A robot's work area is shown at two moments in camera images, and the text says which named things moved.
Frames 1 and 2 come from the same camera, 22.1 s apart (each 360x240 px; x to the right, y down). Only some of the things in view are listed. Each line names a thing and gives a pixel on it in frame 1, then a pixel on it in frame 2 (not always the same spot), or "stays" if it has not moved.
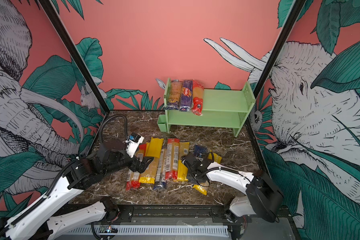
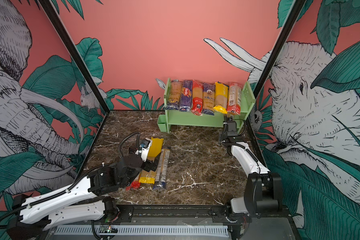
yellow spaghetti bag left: [152, 149] stays
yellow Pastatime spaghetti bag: [204, 186] to [221, 98]
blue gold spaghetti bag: [176, 89] stays
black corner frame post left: [58, 24] stays
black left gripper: [144, 163] to [149, 166]
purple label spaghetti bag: [160, 181] stays
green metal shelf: [222, 108] stays
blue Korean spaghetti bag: [199, 150] to [208, 98]
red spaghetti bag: [197, 97] stays
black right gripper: [189, 173] to [223, 134]
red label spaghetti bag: [172, 159] to [234, 98]
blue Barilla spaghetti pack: [186, 96] stays
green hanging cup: [161, 123] stays
